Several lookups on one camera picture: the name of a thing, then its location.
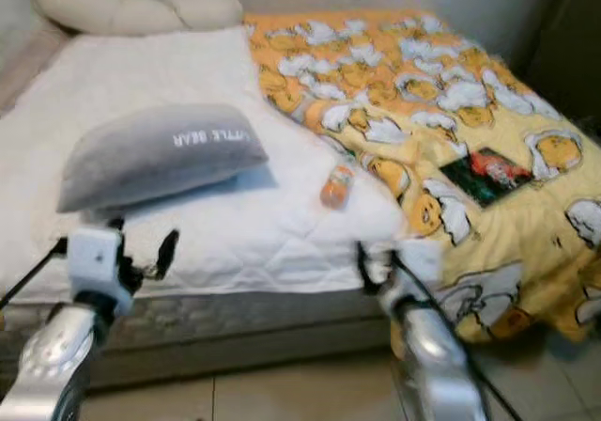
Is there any small orange bottle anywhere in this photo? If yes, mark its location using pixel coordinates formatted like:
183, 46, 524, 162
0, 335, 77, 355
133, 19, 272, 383
319, 163, 356, 210

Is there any grey pillow with white lettering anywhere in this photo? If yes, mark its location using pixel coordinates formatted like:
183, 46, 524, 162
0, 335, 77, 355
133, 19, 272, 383
56, 102, 269, 214

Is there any book with dark red cover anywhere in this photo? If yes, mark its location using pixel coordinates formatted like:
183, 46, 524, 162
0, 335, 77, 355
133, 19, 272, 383
439, 147, 534, 208

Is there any yellow cartoon egg blanket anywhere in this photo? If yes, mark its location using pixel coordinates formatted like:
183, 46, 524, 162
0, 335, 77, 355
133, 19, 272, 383
242, 8, 601, 347

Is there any white quilted mattress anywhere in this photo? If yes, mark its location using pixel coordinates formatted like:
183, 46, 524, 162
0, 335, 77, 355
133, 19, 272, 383
0, 26, 410, 305

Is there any small beige pillow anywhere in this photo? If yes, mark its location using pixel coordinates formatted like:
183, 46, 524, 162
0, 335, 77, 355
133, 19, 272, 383
164, 0, 244, 33

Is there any long beige bolster pillow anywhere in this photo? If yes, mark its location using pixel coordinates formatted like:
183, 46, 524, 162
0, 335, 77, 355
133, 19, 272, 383
38, 0, 185, 38

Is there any dark wardrobe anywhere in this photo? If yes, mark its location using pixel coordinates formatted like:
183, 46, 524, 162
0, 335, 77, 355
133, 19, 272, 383
526, 0, 601, 142

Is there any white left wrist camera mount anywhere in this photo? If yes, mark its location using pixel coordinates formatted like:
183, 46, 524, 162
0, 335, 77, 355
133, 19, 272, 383
68, 226, 134, 296

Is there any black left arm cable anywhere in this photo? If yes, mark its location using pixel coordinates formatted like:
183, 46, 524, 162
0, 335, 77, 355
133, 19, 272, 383
0, 238, 69, 309

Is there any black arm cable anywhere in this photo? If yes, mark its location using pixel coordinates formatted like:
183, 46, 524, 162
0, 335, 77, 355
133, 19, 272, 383
0, 238, 69, 309
393, 250, 527, 421

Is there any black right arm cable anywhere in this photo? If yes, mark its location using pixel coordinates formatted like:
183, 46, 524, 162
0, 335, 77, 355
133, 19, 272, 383
393, 250, 527, 421

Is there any beige padded bed rail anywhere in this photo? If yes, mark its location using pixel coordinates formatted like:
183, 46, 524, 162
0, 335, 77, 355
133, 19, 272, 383
0, 22, 72, 114

